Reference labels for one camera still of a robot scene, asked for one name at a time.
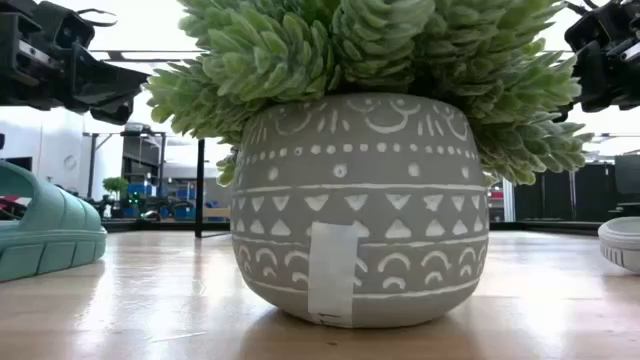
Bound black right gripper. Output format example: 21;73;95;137
552;0;640;124

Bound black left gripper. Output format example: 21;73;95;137
0;0;151;126

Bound grey rubber slide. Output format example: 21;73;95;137
597;216;640;275

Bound green rubber slide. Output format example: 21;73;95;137
0;159;108;284

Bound black background rack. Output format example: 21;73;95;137
82;122;169;201

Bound small green background plant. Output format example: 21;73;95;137
102;176;130;202

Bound black partition panels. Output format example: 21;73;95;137
513;153;640;224

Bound white pillar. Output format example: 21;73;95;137
502;178;516;224

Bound red object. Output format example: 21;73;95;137
0;196;24;221

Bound artificial plant in patterned pot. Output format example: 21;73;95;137
142;0;596;330

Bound white tape strip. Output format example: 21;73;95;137
307;221;360;329

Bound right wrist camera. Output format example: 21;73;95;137
564;10;602;51

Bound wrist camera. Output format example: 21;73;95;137
564;10;602;51
47;1;97;50

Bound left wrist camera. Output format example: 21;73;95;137
47;1;97;50

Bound dark wall screen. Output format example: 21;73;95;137
0;156;34;174

